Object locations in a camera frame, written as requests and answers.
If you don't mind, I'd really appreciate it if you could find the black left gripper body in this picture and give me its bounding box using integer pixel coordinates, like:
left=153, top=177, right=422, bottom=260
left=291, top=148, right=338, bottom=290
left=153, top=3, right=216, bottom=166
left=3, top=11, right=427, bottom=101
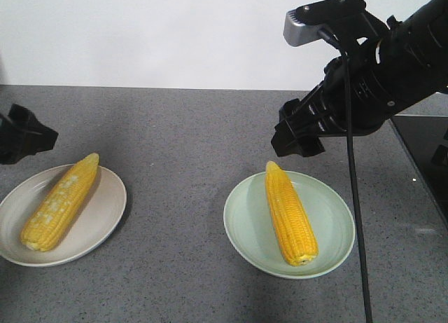
left=1, top=104, right=58, bottom=165

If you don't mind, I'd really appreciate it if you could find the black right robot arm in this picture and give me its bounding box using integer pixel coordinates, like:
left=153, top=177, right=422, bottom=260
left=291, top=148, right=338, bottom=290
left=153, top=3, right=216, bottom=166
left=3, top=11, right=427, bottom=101
left=271, top=0, right=447, bottom=157

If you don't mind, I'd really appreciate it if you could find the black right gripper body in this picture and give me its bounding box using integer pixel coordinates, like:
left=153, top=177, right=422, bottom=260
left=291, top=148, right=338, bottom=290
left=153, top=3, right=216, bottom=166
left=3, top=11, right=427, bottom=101
left=270, top=81, right=351, bottom=159

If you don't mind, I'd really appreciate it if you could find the corn cob pale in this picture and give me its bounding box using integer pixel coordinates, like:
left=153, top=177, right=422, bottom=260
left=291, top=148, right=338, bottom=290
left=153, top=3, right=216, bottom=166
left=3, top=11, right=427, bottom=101
left=20, top=153, right=99, bottom=252

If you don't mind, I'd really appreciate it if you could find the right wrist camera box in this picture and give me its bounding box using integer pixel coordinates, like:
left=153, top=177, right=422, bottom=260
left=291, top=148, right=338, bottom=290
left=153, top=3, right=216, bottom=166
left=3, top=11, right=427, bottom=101
left=283, top=0, right=366, bottom=47

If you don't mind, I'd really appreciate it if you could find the black right camera cable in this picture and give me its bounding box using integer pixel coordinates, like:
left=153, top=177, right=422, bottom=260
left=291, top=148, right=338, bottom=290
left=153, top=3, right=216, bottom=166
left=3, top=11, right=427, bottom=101
left=317, top=27, right=374, bottom=323

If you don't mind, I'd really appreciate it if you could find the black gas stove top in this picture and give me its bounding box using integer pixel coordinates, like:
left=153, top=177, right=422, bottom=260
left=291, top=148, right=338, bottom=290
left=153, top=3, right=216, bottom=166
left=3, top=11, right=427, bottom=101
left=391, top=114, right=447, bottom=225

